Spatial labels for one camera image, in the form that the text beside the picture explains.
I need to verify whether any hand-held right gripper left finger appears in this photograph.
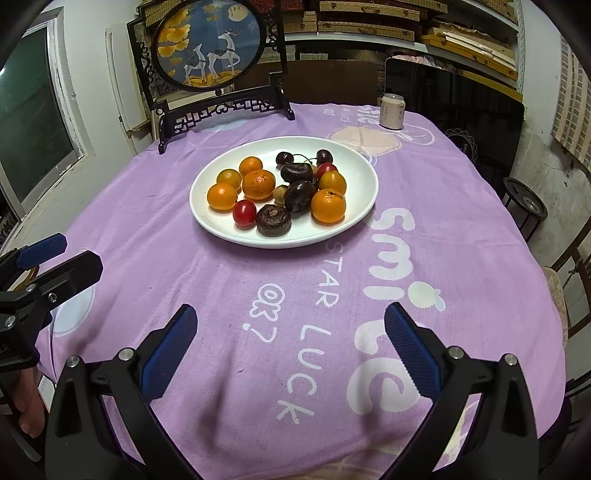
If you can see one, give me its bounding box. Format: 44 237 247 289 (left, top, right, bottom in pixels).
44 303 204 480

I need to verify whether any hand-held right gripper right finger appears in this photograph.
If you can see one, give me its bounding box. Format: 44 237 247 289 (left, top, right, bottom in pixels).
383 301 541 480

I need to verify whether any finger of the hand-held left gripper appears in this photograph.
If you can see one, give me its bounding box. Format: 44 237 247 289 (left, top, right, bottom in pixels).
0 233 68 280
0 250 103 334

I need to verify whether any white oval plate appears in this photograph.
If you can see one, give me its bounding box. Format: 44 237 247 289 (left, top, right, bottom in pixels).
189 137 379 249

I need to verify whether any small orange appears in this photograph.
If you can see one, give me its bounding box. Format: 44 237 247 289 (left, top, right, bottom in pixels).
216 169 243 191
318 171 347 197

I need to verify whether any bumpy mandarin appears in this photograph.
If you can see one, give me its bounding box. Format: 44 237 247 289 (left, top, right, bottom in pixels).
242 169 277 201

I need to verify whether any large dark water chestnut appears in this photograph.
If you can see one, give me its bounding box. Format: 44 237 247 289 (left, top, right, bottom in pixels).
283 180 317 214

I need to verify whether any person's left hand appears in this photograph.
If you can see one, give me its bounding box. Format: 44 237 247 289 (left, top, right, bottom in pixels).
11 369 48 439

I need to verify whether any purple printed blanket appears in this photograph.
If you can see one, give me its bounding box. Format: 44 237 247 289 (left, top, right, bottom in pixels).
34 102 568 480

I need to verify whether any window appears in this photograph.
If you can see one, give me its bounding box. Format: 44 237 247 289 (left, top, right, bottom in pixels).
0 7 86 222

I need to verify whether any beige chair cushion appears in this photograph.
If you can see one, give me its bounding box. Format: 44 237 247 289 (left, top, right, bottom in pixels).
541 267 568 342

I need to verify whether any mandarin with stem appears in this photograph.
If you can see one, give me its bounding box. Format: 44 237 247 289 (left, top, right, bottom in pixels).
311 188 346 225

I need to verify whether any white leaning board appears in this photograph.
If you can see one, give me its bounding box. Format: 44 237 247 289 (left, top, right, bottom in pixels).
105 28 153 139

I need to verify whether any wooden chair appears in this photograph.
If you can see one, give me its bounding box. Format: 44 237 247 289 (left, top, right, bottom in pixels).
549 231 591 342

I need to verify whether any black round metal stand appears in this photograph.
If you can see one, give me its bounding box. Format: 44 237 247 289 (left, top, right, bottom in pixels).
502 177 549 243

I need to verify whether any pale drink can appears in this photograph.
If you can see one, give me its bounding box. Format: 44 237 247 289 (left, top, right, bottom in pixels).
379 93 407 130

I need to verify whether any round deer table screen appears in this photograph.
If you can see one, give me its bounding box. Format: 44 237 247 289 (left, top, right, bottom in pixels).
127 0 296 155

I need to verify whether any pink cloth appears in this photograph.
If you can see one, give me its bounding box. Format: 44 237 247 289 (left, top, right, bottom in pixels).
392 54 435 68

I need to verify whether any storage shelf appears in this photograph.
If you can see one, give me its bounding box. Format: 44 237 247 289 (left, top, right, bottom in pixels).
277 0 526 100

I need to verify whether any stack of flat wooden boxes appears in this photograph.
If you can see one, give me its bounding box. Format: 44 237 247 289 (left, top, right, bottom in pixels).
281 0 518 75

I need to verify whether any woven bamboo wall mat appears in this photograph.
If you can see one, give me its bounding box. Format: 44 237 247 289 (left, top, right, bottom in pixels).
549 34 591 167

